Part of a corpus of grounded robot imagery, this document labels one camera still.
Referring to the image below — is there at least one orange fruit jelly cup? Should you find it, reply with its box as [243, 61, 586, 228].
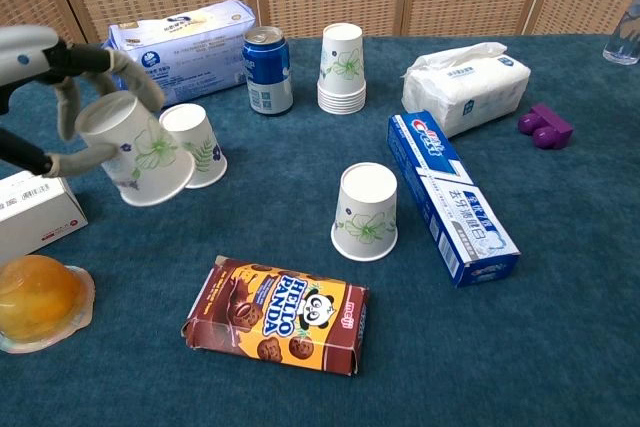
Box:
[0, 254, 96, 355]

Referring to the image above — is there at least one white paper cup fern print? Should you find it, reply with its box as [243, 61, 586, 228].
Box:
[158, 102, 229, 190]

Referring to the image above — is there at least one white paper cup flower print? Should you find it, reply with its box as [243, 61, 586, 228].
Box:
[74, 90, 196, 209]
[330, 161, 399, 263]

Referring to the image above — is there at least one Hello Panda biscuit box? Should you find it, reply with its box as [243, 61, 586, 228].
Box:
[180, 255, 371, 377]

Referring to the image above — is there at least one clear glass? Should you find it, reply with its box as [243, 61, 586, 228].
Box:
[602, 9, 640, 67]

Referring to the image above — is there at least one purple toy building block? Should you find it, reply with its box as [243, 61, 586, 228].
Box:
[517, 102, 575, 151]

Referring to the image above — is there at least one teal table cloth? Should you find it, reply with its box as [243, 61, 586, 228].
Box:
[0, 34, 640, 427]

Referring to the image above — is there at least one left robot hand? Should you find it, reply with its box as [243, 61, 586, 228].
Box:
[0, 24, 167, 179]

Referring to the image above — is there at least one blue Crest toothpaste box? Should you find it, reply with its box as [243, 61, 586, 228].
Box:
[386, 110, 522, 289]

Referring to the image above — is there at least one stack of white paper cups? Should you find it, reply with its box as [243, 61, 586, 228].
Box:
[316, 22, 368, 116]

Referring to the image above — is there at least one white open tissue pack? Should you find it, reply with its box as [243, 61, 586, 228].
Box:
[400, 41, 532, 140]

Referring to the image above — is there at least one blue drink can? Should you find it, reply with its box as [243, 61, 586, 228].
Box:
[242, 25, 295, 117]

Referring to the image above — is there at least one white cardboard box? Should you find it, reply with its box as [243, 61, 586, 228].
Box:
[0, 170, 89, 266]

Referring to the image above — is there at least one lavender wrapped tissue pack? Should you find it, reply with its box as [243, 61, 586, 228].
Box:
[102, 0, 257, 109]

